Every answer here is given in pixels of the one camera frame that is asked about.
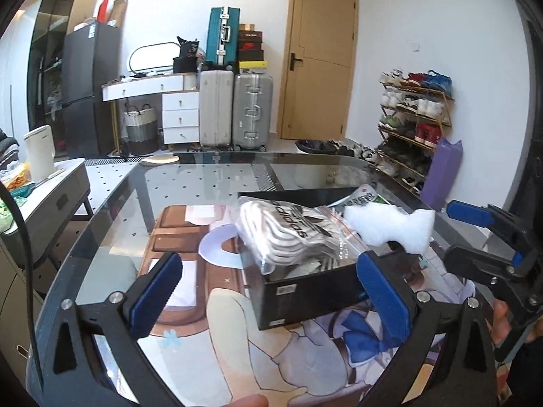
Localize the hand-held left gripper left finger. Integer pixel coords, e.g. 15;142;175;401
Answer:
46;251;187;407

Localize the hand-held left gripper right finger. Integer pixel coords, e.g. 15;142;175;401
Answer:
356;250;497;407

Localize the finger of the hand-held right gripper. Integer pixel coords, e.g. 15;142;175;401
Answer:
447;200;533;266
442;244;531;302

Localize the black cardboard box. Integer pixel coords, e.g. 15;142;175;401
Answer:
237;187;422;332

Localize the white foam sheet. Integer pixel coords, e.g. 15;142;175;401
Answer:
343;203;437;256

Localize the black-printed bag of white laces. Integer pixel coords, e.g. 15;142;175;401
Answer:
235;201;362;275

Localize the person's right hand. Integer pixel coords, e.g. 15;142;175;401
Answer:
491;301;517;348

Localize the person's left hand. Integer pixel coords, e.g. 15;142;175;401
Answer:
225;393;269;407

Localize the purple bag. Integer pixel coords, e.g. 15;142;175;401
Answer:
420;137;463;213

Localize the printed desk mat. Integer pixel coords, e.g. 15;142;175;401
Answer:
131;203;498;407

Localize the shoe rack with shoes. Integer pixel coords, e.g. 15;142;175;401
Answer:
377;69;455;194

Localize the grey side cabinet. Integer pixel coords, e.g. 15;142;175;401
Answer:
0;158;92;270

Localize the row of shoes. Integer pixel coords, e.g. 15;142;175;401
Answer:
296;138;381;164

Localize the grey laundry basket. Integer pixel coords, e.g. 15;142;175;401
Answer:
124;104;159;157

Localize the white kettle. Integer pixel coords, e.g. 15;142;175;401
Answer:
23;126;58;183

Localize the white dressing desk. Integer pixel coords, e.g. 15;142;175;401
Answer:
101;73;200;145

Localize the white suitcase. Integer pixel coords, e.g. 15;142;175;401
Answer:
199;69;235;147

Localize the silver suitcase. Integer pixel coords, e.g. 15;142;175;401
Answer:
232;73;274;152

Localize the black refrigerator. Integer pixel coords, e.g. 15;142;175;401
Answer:
61;22;122;160

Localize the wooden door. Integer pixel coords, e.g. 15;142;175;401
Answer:
278;0;359;141

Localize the oval mirror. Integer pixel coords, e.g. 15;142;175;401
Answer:
128;41;181;76

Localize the black bag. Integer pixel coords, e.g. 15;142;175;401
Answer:
172;36;200;74

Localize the stack of shoe boxes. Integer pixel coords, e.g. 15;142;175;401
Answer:
238;23;269;69

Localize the dark glass cabinet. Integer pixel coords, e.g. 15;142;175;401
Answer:
27;0;101;133

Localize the teal suitcase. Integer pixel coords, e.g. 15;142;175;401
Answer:
206;7;241;67

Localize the brown cardboard piece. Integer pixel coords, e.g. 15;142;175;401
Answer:
108;0;128;26

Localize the black cable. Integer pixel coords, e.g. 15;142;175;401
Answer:
0;182;44;387

